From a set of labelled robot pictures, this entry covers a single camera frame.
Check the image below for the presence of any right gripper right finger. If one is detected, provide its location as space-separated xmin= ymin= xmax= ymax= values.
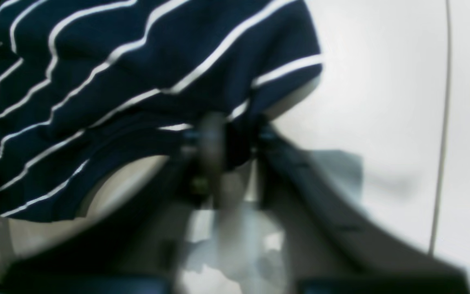
xmin=255 ymin=122 xmax=470 ymax=294

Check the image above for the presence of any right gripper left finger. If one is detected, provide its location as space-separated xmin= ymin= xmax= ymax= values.
xmin=2 ymin=122 xmax=226 ymax=294

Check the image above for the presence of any navy white striped t-shirt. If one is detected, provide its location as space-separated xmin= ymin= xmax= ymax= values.
xmin=0 ymin=0 xmax=322 ymax=222

